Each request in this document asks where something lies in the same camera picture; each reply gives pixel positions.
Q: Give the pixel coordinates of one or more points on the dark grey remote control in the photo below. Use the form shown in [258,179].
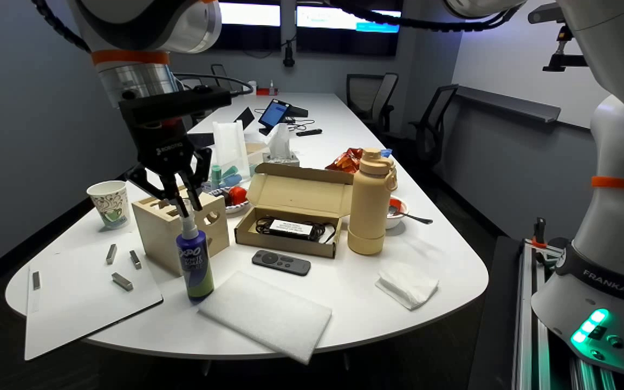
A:
[282,264]

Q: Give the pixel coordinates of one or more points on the grey metal bar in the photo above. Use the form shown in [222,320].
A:
[112,255]

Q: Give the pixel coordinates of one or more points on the open cardboard box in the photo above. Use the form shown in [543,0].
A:
[318,199]

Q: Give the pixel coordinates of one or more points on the white bowl with spoon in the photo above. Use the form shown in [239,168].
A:
[397,212]

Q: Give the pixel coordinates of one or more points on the black labelled device in box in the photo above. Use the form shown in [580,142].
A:
[291,231]

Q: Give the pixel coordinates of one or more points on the white paper cup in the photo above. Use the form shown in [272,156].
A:
[112,202]

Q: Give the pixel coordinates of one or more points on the large white board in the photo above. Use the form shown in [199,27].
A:
[79,297]

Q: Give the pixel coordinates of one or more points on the wooden shape sorter box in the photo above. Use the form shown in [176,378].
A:
[158,226]

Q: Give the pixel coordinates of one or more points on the camera on tripod arm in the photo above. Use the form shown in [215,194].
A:
[560,60]

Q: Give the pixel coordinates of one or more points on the folded white cloth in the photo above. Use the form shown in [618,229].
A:
[402,284]

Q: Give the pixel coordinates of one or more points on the black office chair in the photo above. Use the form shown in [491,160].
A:
[370,99]
[430,128]

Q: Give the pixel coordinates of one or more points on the blue tablet on stand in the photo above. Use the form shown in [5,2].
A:
[274,114]

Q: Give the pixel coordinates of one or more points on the orange snack bag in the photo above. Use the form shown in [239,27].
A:
[348,162]

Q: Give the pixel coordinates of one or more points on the clear plastic container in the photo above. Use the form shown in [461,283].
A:
[229,163]

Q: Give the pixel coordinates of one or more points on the wall monitor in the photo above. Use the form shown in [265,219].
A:
[333,31]
[251,27]

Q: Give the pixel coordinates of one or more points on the white foam sheet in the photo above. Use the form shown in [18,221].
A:
[267,316]

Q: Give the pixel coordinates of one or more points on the grey metal block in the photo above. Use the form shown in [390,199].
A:
[123,283]

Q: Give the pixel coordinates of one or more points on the grey piece on board edge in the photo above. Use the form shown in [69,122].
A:
[35,281]

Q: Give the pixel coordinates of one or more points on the blue spray bottle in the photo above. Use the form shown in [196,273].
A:
[194,260]

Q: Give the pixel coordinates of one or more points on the right wall monitor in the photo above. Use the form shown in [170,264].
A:
[333,31]

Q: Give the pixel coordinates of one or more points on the left wall monitor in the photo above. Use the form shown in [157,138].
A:
[251,27]

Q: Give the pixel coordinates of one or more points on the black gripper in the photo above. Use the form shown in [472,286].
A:
[158,132]

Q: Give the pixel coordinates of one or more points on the small grey metal piece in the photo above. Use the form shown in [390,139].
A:
[135,258]

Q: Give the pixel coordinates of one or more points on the black office chair far right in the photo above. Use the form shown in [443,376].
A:
[370,99]

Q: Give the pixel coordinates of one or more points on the tan insulated water bottle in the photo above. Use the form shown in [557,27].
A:
[370,206]

